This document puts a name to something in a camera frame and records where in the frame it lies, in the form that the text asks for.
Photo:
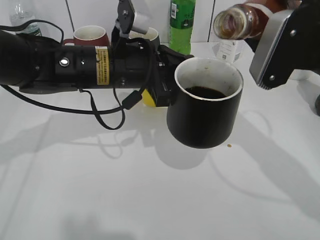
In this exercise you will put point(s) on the black ceramic mug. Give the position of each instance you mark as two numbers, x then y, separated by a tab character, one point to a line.
205	101

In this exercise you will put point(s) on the yellow paper cup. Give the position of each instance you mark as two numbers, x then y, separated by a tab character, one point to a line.
148	100

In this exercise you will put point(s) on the white plastic bottle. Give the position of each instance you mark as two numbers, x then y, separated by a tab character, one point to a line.
229	50

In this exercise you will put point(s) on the dark grey ceramic mug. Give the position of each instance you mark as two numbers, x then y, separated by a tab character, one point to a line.
152	35

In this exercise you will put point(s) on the clear water bottle green label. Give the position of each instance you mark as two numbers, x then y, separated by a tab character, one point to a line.
20	12

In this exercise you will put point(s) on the red ceramic mug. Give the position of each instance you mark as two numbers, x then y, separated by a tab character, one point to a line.
90	35

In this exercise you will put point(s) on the green soda bottle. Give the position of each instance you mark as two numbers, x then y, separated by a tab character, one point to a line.
181	21

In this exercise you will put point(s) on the white ceramic mug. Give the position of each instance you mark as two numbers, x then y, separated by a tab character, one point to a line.
302	75

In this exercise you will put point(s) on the brown coffee bottle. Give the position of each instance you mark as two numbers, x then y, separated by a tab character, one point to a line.
246	20

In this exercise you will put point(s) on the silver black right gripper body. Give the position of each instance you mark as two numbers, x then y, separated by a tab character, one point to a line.
290	41

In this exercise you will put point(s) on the dark object at right edge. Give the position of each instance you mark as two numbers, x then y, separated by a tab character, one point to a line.
317	105

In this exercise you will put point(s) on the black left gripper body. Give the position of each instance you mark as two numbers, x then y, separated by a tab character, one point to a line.
167	61

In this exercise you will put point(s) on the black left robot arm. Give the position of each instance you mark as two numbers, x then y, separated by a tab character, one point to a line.
40	65

